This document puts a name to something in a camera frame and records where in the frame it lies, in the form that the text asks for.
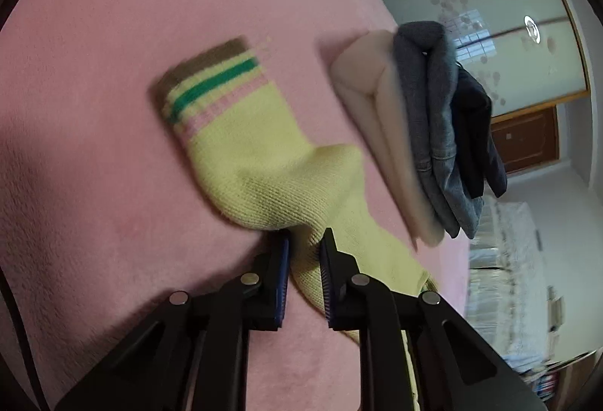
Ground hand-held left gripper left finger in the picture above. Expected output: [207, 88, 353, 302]
[54, 234, 290, 411]

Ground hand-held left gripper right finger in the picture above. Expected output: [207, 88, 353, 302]
[319, 227, 547, 411]

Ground yellow striped knit sweater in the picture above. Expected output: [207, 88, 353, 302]
[153, 37, 439, 411]

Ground folded cream garment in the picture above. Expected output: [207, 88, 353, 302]
[330, 29, 446, 247]

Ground white lace covered stack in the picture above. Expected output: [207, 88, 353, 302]
[466, 199, 566, 374]

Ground folded blue denim jeans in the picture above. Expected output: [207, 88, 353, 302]
[393, 21, 486, 240]

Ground folded navy garment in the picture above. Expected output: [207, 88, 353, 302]
[452, 63, 508, 200]

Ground pink bed blanket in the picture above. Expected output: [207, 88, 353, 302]
[0, 0, 472, 411]

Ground brown wooden door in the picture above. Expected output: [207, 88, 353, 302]
[490, 105, 561, 176]

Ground black cable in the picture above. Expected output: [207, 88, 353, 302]
[0, 270, 50, 411]

